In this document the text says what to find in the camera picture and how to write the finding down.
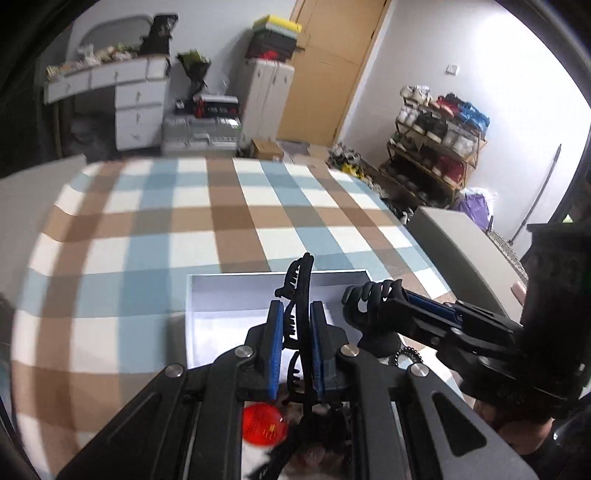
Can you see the white framed mirror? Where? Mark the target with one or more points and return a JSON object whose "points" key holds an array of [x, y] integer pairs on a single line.
{"points": [[115, 32]]}

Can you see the silver suitcase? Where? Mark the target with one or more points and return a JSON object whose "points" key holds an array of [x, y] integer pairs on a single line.
{"points": [[198, 134]]}

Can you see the rounded black hair claw clip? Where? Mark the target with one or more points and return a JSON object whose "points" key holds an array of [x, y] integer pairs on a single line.
{"points": [[364, 304]]}

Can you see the grey broom stick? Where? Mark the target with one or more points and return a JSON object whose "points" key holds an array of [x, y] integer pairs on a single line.
{"points": [[540, 194]]}

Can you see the pile of shoes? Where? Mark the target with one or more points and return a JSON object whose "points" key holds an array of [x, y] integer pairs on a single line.
{"points": [[351, 161]]}

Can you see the wooden door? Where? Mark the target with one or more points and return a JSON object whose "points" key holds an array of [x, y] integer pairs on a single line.
{"points": [[328, 74]]}

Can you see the clutter on dresser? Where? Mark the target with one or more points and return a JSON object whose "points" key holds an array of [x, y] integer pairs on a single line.
{"points": [[99, 53]]}

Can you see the wooden shoe rack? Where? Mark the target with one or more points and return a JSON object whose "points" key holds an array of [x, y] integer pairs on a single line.
{"points": [[471, 161]]}

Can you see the small black box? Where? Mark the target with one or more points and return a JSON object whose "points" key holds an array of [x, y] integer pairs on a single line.
{"points": [[183, 107]]}

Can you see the plaid blanket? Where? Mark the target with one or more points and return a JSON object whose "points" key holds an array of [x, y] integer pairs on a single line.
{"points": [[184, 221]]}

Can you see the black wrapped bouquet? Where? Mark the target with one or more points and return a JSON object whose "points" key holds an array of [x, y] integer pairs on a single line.
{"points": [[194, 64]]}

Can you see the rows of shoes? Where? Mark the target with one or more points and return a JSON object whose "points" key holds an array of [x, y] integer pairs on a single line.
{"points": [[438, 124]]}

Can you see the black and red shoe box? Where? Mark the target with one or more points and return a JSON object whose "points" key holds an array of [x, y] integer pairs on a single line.
{"points": [[217, 106]]}

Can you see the person's right hand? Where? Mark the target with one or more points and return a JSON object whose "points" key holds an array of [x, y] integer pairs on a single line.
{"points": [[512, 429]]}

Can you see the black bag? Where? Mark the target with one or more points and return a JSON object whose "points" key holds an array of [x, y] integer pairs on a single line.
{"points": [[159, 34]]}

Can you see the brown cardboard box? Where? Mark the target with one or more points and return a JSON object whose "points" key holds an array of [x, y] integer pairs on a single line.
{"points": [[265, 148]]}

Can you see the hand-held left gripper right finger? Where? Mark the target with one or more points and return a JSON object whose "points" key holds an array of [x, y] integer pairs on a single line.
{"points": [[318, 350]]}

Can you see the long black hair claw clip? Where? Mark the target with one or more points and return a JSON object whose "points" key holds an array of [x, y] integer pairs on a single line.
{"points": [[301, 286]]}

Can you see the grey clothing pile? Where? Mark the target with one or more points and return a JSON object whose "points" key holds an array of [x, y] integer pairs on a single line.
{"points": [[90, 136]]}

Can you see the purple plastic bag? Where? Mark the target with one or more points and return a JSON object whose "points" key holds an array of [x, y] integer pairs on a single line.
{"points": [[478, 207]]}

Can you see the white dresser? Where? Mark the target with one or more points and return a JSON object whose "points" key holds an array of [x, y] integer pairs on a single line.
{"points": [[134, 101]]}

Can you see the yellow lid shoe box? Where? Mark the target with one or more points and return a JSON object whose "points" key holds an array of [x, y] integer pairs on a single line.
{"points": [[277, 24]]}

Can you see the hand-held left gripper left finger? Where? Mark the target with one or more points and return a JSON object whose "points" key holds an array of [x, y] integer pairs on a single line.
{"points": [[275, 350]]}

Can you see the white cardboard box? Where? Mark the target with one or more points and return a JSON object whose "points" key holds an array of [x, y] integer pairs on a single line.
{"points": [[221, 314]]}

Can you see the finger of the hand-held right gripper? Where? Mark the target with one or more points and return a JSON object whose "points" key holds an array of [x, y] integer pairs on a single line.
{"points": [[434, 304], [429, 327]]}

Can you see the white upright suitcase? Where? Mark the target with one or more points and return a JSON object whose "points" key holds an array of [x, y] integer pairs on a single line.
{"points": [[263, 101]]}

